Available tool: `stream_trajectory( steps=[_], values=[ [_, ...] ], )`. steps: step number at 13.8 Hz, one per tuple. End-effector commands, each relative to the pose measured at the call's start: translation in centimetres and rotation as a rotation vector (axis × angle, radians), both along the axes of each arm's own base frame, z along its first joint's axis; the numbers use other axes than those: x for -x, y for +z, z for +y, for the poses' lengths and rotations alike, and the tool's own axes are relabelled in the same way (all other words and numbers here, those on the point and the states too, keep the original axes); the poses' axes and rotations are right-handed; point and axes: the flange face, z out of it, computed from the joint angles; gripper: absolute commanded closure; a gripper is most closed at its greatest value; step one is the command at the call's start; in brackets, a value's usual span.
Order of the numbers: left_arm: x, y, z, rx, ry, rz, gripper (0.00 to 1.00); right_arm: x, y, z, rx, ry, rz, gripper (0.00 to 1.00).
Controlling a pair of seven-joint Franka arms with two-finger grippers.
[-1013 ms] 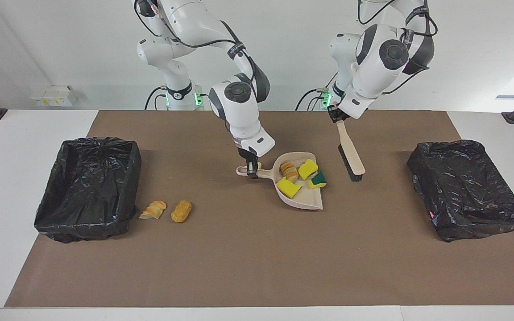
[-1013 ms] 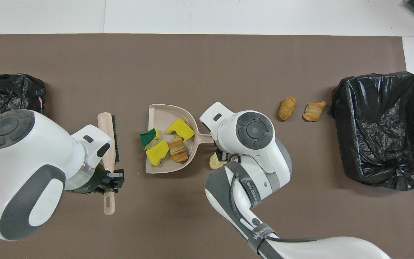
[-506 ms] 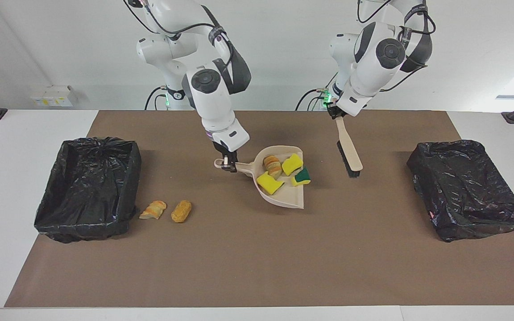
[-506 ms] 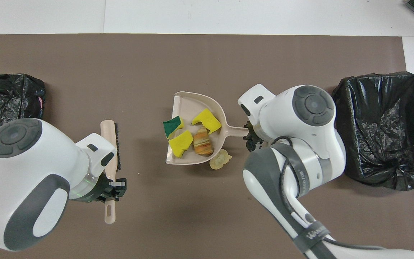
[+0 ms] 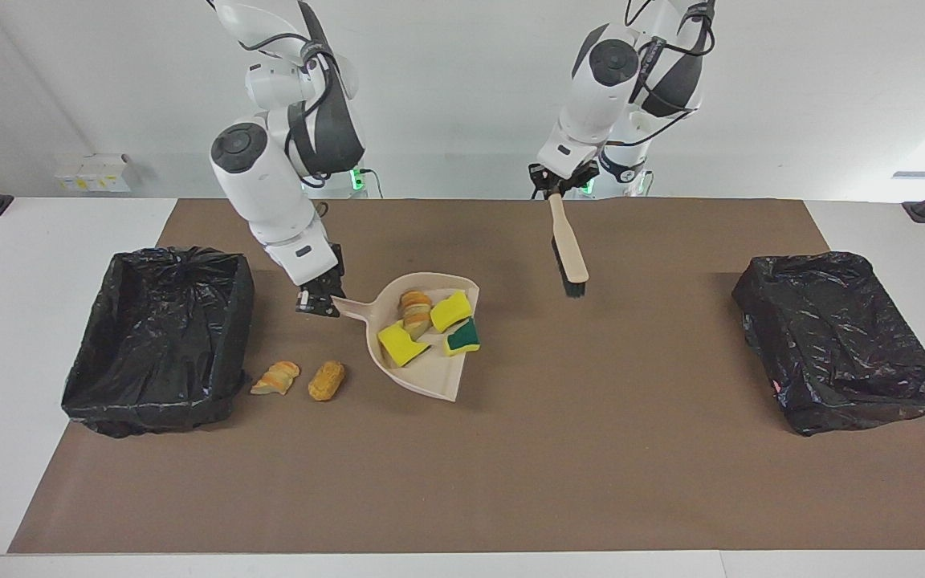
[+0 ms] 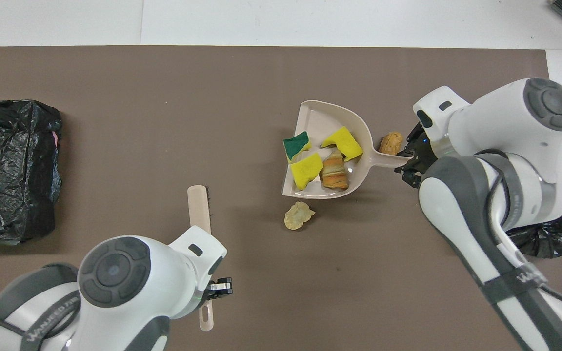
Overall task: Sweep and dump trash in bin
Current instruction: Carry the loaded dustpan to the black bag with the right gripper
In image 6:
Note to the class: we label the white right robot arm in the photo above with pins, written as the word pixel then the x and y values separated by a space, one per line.
pixel 505 126

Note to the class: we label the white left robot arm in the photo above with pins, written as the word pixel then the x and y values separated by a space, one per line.
pixel 115 292

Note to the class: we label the small green yellow sponge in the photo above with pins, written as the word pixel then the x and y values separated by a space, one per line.
pixel 296 144

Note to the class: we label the open black bag-lined bin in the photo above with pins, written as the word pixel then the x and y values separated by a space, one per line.
pixel 554 234

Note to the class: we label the plain yellow sponge piece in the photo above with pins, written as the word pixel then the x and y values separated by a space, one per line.
pixel 305 170

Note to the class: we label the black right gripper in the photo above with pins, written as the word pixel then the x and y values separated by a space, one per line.
pixel 422 146

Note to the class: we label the brown table mat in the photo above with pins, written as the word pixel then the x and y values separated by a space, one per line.
pixel 164 122

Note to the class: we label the pale bread lump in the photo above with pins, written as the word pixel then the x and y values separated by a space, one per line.
pixel 298 216

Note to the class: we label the brown bread roll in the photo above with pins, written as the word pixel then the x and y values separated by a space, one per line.
pixel 392 142

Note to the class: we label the beige brush black bristles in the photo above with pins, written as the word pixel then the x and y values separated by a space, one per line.
pixel 199 204

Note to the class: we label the beige plastic dustpan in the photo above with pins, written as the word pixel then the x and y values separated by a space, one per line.
pixel 320 117

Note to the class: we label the yellow sponge green backing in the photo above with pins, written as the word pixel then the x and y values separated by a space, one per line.
pixel 343 141

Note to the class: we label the pale striped pastry chunk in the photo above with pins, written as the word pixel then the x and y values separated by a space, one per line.
pixel 334 173

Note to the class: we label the crumpled black bag-lined bin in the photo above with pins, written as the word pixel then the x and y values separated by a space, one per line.
pixel 12 170

